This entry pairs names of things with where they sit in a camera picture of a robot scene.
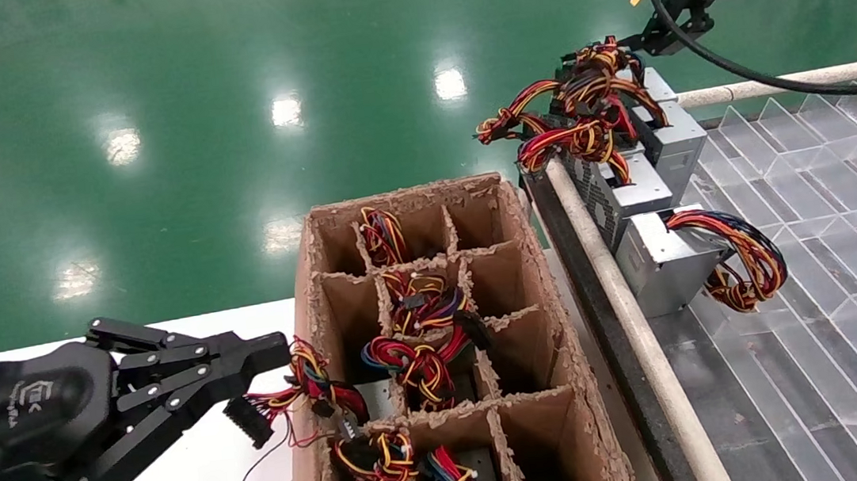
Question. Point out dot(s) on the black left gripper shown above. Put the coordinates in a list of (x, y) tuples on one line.
[(17, 415)]

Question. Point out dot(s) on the brown divided cardboard box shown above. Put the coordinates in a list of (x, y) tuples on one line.
[(536, 357)]

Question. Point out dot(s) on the white foam padded rod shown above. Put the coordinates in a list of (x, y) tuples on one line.
[(731, 92)]

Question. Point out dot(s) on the clear acrylic divided tray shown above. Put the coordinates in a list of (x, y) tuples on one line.
[(798, 273)]

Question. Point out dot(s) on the black metal frame rail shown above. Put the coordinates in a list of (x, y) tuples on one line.
[(585, 288)]

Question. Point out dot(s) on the long white foam padded rail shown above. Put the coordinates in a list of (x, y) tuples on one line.
[(617, 292)]

